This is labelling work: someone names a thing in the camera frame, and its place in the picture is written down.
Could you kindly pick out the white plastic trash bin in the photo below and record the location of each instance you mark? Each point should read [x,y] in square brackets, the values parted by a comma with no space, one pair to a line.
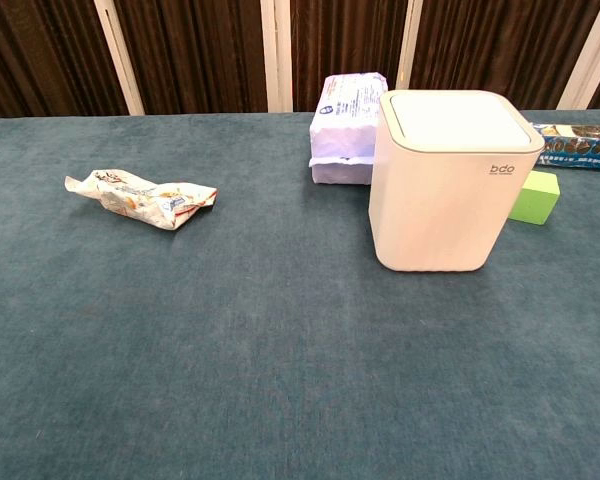
[440,210]

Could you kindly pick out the green sponge block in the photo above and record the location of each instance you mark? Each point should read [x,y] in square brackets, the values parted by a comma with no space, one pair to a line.
[535,197]

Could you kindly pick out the blue table cloth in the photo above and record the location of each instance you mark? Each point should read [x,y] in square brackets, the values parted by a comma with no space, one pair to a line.
[230,325]

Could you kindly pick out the lavender tissue pack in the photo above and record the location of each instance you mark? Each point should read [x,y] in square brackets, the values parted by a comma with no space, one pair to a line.
[342,130]

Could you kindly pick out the crumpled white snack wrapper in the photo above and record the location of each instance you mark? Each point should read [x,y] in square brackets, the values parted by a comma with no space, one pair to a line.
[145,196]

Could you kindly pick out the dark brown curtain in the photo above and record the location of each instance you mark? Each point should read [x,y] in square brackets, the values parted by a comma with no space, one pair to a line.
[200,50]

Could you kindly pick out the blue cookie package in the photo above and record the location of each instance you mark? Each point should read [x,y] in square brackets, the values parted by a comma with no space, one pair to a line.
[580,145]

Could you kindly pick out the white slanted frame post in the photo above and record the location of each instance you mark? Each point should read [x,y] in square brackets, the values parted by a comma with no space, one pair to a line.
[410,45]
[587,55]
[120,55]
[277,55]

